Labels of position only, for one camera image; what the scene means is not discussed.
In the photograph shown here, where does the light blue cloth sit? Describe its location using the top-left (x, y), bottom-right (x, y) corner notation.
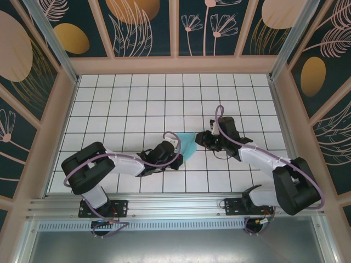
top-left (175, 132), bottom-right (199, 163)

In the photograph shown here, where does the grey metal sheet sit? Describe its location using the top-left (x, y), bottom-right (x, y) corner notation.
top-left (26, 229), bottom-right (327, 263)

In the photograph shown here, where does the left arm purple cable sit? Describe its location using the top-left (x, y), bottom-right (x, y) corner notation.
top-left (63, 131), bottom-right (182, 239)

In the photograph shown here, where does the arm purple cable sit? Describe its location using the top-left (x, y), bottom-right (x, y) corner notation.
top-left (215, 105), bottom-right (326, 237)
top-left (63, 131), bottom-right (182, 239)

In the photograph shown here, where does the aluminium mounting rail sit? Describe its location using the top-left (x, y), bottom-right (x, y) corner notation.
top-left (26, 193), bottom-right (327, 220)

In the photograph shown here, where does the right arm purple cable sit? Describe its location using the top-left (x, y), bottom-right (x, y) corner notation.
top-left (215, 105), bottom-right (326, 237)

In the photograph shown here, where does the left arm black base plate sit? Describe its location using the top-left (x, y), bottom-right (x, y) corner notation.
top-left (78, 199), bottom-right (129, 219)

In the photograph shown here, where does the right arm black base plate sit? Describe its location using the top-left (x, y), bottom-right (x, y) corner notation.
top-left (224, 197), bottom-right (274, 217)

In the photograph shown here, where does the slotted grey cable duct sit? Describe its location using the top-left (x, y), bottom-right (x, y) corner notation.
top-left (38, 220), bottom-right (247, 231)

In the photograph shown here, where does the aluminium side rail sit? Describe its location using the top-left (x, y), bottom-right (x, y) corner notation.
top-left (270, 78), bottom-right (309, 195)

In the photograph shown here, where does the aluminium frame post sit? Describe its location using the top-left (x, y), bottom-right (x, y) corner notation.
top-left (22, 0), bottom-right (81, 84)
top-left (268, 0), bottom-right (327, 81)

